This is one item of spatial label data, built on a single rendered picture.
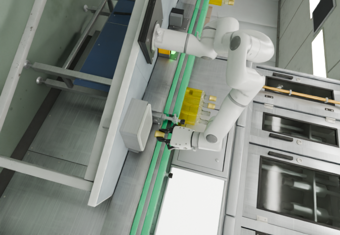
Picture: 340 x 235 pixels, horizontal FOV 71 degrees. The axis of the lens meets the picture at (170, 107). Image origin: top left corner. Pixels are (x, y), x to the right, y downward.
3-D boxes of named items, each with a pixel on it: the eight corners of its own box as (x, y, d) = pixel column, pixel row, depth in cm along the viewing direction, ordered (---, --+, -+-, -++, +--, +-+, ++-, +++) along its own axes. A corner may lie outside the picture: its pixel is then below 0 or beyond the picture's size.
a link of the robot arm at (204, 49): (183, 51, 109) (217, 59, 108) (189, 24, 110) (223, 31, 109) (183, 57, 119) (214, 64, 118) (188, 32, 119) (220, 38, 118)
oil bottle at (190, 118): (164, 118, 145) (199, 126, 143) (164, 114, 140) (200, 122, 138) (167, 111, 148) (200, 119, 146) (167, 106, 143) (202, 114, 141)
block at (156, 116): (149, 123, 134) (161, 126, 133) (148, 115, 125) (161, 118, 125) (151, 117, 135) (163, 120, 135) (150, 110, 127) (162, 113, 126)
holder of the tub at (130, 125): (127, 151, 126) (141, 154, 125) (119, 130, 101) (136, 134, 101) (137, 122, 134) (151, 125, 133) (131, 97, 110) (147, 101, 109)
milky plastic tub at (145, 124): (126, 148, 121) (143, 152, 120) (119, 131, 101) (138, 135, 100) (137, 118, 129) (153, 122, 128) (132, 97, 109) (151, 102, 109)
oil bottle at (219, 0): (199, 2, 198) (232, 8, 195) (199, -4, 193) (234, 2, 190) (200, -2, 200) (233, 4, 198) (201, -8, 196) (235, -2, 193)
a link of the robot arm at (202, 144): (222, 125, 96) (226, 114, 103) (197, 122, 99) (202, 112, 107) (221, 155, 102) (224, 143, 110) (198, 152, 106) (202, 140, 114)
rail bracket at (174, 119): (161, 127, 134) (182, 132, 133) (161, 114, 120) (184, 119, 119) (162, 122, 136) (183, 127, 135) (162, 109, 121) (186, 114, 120)
